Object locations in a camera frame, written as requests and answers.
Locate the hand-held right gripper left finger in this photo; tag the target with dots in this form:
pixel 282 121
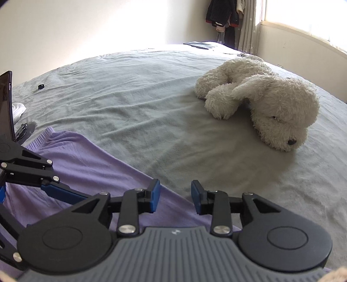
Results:
pixel 154 195

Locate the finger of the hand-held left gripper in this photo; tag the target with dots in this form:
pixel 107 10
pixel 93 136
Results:
pixel 65 194
pixel 10 225

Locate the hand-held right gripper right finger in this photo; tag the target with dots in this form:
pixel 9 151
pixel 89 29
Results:
pixel 196 198

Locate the purple pants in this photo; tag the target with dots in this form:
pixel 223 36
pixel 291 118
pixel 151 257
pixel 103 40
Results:
pixel 81 162

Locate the white cloth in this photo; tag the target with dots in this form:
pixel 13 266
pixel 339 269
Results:
pixel 18 112

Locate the black smartphone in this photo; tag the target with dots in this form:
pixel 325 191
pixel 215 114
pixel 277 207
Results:
pixel 6 108

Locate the small black object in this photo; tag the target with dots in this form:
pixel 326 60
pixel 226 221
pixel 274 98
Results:
pixel 41 87

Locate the white plush dog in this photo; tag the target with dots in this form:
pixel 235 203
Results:
pixel 265 100

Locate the dark flat object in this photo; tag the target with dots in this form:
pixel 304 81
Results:
pixel 200 45

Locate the grey star curtain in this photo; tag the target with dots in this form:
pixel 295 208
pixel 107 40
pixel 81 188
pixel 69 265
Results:
pixel 250 29

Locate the dark hanging jacket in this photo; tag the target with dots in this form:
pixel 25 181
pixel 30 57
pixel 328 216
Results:
pixel 221 12

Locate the pale hanging garment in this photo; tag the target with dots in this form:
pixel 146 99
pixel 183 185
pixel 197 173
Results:
pixel 240 6

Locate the window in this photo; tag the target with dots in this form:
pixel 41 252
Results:
pixel 306 19

